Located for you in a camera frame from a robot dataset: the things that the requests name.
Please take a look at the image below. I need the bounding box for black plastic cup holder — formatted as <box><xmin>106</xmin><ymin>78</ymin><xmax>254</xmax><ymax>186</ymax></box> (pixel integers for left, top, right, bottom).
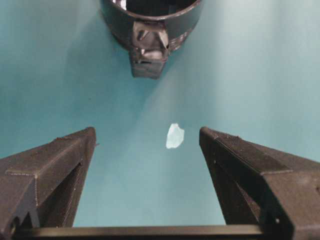
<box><xmin>100</xmin><ymin>0</ymin><xmax>204</xmax><ymax>79</ymax></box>

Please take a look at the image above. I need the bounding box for white paper scrap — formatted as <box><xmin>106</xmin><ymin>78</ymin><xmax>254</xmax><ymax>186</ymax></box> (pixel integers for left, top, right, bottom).
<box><xmin>165</xmin><ymin>123</ymin><xmax>185</xmax><ymax>149</ymax></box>

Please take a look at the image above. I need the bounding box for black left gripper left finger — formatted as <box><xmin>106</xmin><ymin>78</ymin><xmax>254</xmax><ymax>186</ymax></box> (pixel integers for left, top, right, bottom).
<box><xmin>0</xmin><ymin>127</ymin><xmax>96</xmax><ymax>240</ymax></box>

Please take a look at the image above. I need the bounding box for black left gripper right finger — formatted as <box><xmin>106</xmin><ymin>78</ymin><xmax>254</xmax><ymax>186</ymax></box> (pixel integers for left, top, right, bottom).
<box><xmin>199</xmin><ymin>127</ymin><xmax>320</xmax><ymax>240</ymax></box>

